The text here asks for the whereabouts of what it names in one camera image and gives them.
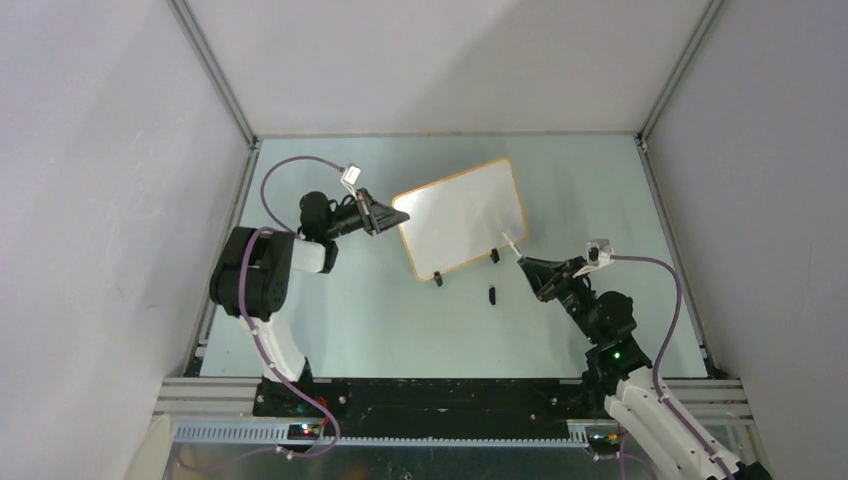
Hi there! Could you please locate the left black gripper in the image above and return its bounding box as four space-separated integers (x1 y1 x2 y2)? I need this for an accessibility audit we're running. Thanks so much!
324 189 409 241

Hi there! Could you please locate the white perforated cable tray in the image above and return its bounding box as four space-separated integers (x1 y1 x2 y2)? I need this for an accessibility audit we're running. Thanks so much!
174 422 589 448

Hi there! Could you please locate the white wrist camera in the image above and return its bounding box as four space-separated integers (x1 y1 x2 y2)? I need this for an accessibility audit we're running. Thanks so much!
340 164 361 186
587 239 613 267

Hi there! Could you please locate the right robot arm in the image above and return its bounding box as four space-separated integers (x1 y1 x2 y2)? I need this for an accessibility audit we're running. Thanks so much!
517 247 771 479

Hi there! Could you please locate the silver whiteboard marker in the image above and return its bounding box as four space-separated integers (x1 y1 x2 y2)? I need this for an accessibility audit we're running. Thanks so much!
501 231 524 259

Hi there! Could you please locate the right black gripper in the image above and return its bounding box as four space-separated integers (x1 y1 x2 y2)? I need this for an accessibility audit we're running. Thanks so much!
519 256 600 344

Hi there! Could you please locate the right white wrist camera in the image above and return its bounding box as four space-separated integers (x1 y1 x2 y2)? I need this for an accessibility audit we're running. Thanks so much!
587 239 613 267

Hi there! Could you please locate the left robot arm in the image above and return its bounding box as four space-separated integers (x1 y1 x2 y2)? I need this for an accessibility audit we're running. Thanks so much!
209 188 410 417

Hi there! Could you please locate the yellow framed whiteboard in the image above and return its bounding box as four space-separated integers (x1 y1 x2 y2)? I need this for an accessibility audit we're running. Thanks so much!
391 158 529 282

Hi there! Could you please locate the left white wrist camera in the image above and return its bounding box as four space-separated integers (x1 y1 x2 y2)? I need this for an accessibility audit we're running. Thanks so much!
340 164 361 186

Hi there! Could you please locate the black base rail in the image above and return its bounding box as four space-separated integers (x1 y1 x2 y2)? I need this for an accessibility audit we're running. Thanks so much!
252 378 609 439

